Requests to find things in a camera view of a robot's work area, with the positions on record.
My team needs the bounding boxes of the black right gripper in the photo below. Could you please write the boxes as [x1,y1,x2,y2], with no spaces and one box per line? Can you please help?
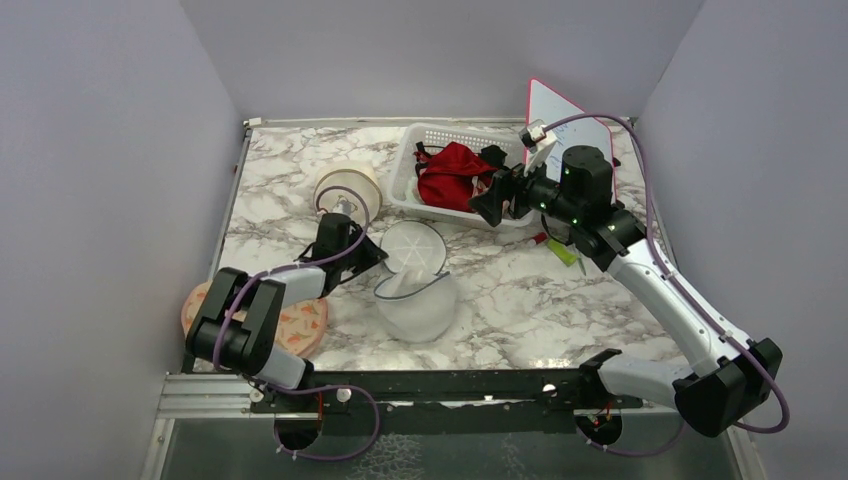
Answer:
[468,148,583,227]

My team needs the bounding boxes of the red satin bra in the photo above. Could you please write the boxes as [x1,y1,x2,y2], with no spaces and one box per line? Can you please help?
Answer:
[414,142,497,213]

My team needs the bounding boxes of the white mesh laundry bag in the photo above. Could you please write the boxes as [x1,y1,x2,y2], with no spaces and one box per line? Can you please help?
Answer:
[373,221,458,343]

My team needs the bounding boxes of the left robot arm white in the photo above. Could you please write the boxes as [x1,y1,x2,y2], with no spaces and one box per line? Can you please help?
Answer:
[185,213,389,411]

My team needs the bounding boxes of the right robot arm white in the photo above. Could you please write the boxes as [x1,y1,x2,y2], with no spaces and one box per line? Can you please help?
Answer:
[468,145,783,437]

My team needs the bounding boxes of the beige round laundry bag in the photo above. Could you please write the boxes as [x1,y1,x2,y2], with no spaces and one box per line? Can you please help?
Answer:
[313,160,383,226]

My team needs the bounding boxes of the floral flat laundry bag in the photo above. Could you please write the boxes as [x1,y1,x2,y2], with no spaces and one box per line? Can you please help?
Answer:
[180,281,329,358]

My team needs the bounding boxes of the white plastic laundry basket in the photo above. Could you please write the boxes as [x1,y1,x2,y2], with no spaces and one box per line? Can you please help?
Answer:
[384,123,538,231]

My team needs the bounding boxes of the black garment in basket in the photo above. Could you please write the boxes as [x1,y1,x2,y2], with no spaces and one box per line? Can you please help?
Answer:
[478,145,508,169]

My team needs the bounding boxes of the red cap marker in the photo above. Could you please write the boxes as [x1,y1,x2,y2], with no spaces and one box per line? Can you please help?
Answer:
[519,232,548,247]

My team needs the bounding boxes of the pale green garment in basket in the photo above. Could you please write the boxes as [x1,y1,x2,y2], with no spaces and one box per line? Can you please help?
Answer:
[405,178,425,205]

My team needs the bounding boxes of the pink-framed whiteboard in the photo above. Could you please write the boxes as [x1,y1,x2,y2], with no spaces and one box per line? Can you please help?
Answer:
[522,78,613,180]

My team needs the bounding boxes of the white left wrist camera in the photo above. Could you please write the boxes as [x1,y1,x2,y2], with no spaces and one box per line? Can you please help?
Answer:
[331,196,358,218]

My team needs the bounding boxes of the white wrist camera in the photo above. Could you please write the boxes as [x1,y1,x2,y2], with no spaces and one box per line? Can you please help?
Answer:
[519,119,558,177]
[331,196,358,218]

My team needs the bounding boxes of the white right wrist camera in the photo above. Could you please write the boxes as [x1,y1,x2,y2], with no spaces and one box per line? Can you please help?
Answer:
[519,119,558,177]

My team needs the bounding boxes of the pink bra black straps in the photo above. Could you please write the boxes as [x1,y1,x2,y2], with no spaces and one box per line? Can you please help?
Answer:
[413,140,439,183]

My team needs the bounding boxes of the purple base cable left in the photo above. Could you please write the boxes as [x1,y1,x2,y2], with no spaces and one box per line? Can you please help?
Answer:
[268,385,382,464]

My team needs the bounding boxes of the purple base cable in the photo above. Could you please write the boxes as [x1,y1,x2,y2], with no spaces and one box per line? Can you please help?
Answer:
[574,410,687,458]
[268,385,382,464]

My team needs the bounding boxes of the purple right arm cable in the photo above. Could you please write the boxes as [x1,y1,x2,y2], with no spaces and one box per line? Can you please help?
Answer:
[543,112,792,435]

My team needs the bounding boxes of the black mounting rail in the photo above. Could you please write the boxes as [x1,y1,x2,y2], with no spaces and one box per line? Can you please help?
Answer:
[178,354,644,439]

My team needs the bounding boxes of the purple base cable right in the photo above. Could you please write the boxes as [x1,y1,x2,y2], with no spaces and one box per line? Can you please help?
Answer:
[574,410,687,458]

